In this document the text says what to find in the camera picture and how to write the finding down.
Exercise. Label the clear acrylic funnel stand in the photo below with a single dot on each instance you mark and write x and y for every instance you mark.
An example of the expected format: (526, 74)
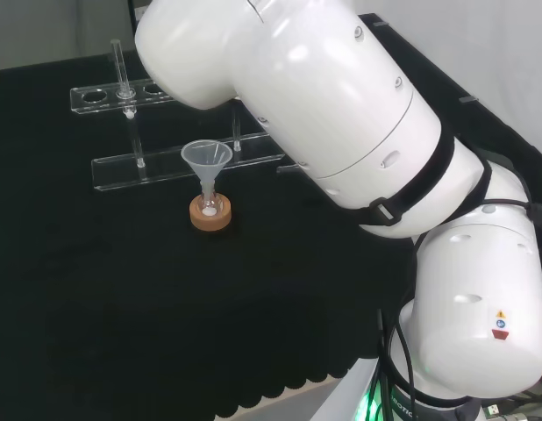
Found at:
(122, 173)

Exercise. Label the small round-bottom glass flask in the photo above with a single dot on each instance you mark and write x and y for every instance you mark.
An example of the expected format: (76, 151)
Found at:
(208, 211)

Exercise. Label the grey tape strip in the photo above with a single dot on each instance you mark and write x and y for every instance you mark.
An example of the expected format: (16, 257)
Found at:
(382, 24)
(468, 100)

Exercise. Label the black cloth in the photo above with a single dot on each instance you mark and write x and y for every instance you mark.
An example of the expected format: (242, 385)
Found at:
(122, 285)

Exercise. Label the translucent plastic funnel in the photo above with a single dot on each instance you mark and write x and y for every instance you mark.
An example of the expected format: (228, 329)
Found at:
(205, 158)

